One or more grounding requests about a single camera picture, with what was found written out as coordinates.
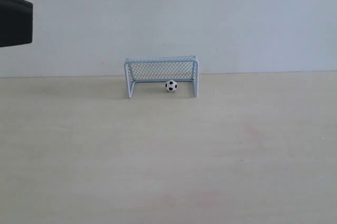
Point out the black and white soccer ball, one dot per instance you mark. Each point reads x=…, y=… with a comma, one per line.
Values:
x=171, y=86

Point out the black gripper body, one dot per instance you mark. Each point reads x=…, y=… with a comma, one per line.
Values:
x=16, y=22

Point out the white miniature soccer goal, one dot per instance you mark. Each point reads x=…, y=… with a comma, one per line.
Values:
x=162, y=69

